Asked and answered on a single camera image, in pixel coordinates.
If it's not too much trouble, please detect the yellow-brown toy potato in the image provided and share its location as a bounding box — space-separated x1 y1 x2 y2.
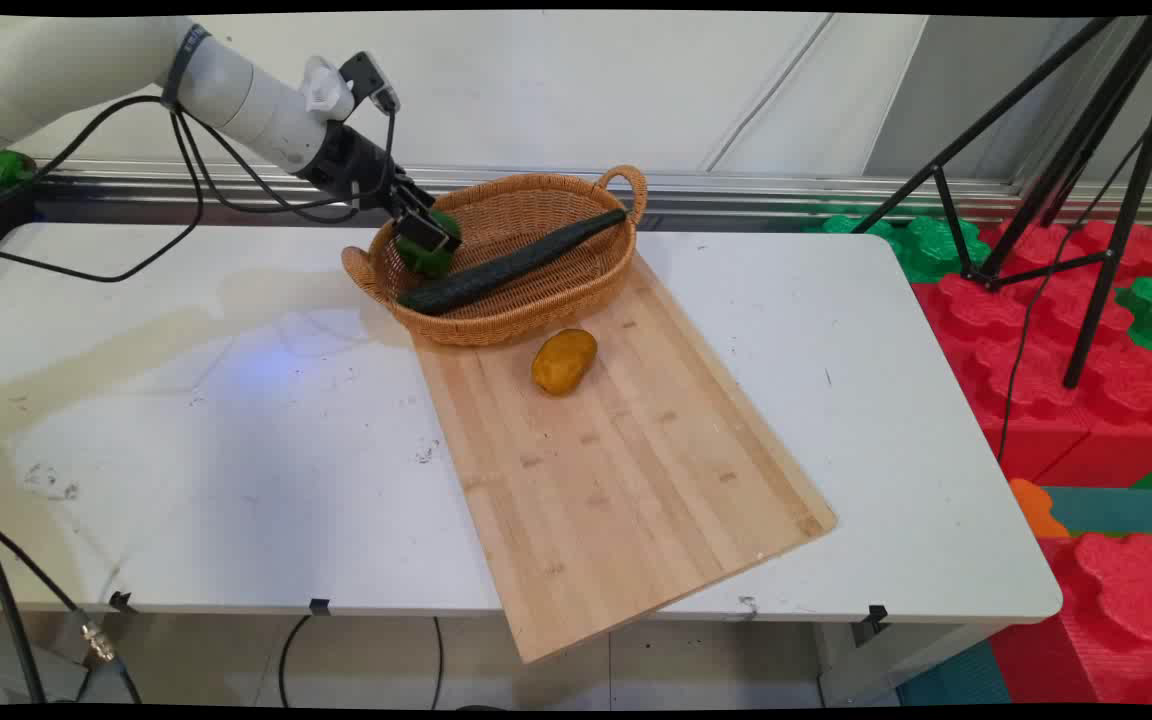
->
531 328 600 398

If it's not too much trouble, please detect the orange foam piece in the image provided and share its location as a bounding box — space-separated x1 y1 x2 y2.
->
1008 478 1073 540

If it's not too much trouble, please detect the dark green toy cucumber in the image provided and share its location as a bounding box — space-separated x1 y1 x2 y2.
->
397 208 630 317

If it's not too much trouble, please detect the bamboo cutting board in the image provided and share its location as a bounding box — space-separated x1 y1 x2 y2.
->
410 250 838 665

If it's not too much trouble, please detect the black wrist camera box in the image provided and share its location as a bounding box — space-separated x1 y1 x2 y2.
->
339 51 401 114

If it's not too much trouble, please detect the teal foam mat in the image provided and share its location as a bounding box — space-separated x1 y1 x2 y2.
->
1036 486 1152 537

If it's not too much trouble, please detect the large red foam block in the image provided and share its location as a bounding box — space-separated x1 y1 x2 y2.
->
910 219 1152 488

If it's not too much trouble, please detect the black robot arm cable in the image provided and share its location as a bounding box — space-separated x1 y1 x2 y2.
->
0 85 403 284

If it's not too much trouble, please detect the thick black cable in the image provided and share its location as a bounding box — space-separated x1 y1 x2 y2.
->
0 498 48 707

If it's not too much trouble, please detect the black tripod stand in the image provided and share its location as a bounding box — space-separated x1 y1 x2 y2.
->
850 15 1152 392

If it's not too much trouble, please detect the green foam block wide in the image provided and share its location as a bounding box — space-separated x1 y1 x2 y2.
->
804 212 984 285

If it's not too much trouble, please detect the woven wicker basket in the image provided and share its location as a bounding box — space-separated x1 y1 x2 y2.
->
340 164 650 349

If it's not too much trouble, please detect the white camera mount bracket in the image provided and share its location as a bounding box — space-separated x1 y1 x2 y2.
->
298 55 356 122

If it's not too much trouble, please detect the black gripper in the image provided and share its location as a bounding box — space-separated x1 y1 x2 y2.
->
298 120 463 255

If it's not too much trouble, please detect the thin black tripod cable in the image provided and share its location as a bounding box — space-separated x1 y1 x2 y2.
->
995 130 1149 467

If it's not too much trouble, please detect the red foam block low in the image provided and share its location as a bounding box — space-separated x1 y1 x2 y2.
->
989 531 1152 707

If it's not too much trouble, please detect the green toy vegetable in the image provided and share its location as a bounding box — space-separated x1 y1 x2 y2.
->
0 149 38 197

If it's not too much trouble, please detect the thin cable with metal connector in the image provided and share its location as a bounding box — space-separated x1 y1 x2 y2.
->
0 510 143 707

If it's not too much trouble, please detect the aluminium wall rail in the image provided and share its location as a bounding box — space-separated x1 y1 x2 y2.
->
34 158 1152 227

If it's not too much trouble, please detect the green toy bell pepper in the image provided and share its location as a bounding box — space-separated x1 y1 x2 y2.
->
394 209 464 280

